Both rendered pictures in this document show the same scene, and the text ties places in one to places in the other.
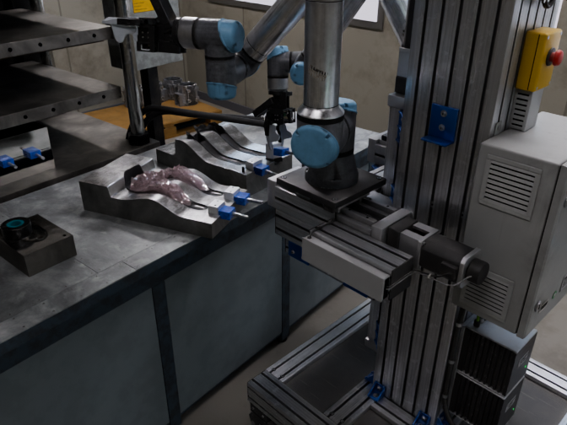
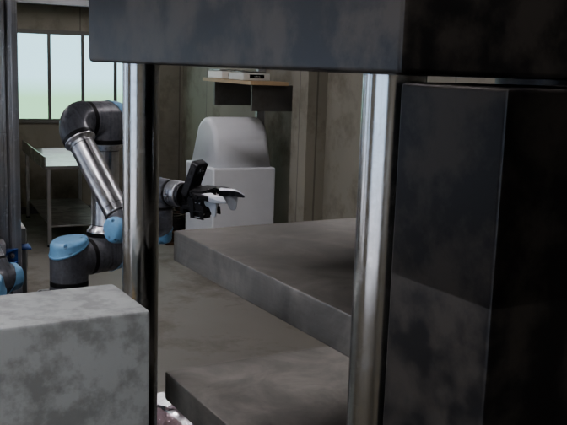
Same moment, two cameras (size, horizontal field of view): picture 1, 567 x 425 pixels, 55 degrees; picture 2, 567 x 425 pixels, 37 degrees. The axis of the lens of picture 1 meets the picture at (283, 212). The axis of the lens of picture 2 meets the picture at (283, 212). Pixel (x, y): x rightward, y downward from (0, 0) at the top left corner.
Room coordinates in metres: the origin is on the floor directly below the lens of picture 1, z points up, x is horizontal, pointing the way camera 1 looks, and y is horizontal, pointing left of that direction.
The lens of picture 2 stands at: (3.56, 1.37, 1.81)
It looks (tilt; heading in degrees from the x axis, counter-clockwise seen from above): 10 degrees down; 201
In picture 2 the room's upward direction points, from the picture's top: 2 degrees clockwise
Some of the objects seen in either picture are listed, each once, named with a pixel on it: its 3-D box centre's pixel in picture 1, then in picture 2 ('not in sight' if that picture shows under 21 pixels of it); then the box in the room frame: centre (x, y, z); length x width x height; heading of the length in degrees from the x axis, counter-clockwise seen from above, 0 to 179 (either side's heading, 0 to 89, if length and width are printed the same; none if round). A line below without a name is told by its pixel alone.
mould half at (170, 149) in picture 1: (222, 152); not in sight; (2.02, 0.24, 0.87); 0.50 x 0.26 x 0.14; 51
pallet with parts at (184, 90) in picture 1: (147, 110); not in sight; (4.72, 1.21, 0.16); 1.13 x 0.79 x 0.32; 135
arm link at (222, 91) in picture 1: (224, 74); (155, 224); (1.40, 0.15, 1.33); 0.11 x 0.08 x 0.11; 160
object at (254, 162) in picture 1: (263, 170); not in sight; (1.80, 0.07, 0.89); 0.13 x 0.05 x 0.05; 51
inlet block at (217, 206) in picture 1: (229, 212); not in sight; (1.54, 0.17, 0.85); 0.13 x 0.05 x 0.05; 68
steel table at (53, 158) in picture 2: not in sight; (65, 188); (-3.95, -3.93, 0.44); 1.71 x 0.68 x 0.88; 45
